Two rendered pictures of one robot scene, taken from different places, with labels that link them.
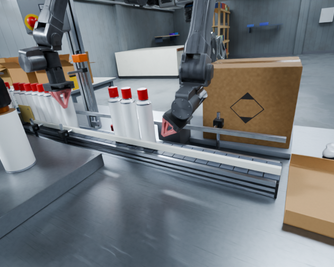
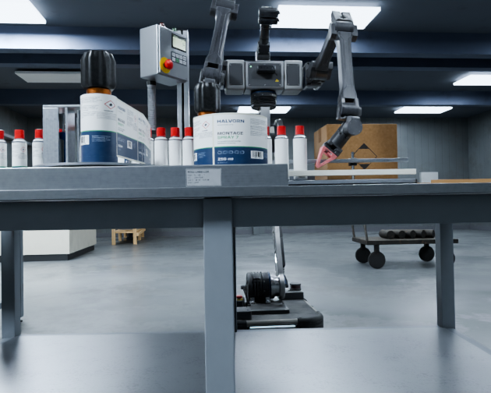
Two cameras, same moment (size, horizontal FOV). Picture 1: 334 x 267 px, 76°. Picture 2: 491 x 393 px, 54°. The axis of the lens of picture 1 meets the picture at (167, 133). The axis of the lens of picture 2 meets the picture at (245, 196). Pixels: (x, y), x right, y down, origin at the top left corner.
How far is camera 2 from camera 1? 149 cm
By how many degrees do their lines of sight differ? 41
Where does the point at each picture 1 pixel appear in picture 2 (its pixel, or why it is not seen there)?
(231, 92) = (351, 143)
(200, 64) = (355, 104)
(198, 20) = (348, 80)
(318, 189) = not seen: hidden behind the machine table
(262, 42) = not seen: hidden behind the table
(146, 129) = (304, 160)
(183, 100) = (357, 121)
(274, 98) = (383, 147)
